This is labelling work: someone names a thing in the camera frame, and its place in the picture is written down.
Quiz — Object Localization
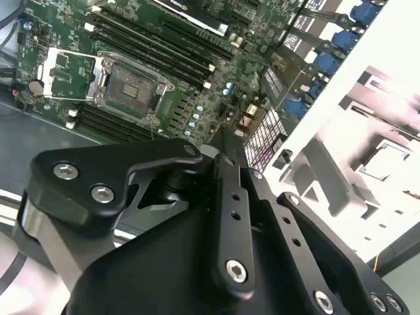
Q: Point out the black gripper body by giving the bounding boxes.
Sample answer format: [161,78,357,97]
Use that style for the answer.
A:
[67,203,309,315]

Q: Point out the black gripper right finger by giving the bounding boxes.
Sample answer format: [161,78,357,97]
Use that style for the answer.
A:
[226,129,411,315]

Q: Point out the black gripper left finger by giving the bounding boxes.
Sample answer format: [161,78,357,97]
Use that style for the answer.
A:
[12,127,257,301]

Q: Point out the metal socket cover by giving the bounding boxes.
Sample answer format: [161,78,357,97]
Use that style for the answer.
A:
[37,47,109,101]

